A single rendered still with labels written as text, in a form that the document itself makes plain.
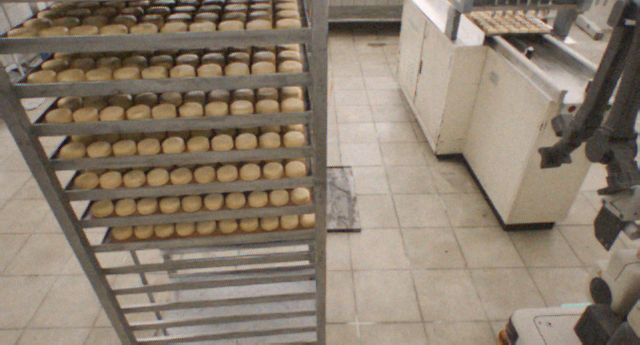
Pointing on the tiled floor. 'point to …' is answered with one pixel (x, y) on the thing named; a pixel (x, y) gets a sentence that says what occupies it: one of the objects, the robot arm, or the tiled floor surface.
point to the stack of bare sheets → (341, 200)
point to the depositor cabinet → (441, 73)
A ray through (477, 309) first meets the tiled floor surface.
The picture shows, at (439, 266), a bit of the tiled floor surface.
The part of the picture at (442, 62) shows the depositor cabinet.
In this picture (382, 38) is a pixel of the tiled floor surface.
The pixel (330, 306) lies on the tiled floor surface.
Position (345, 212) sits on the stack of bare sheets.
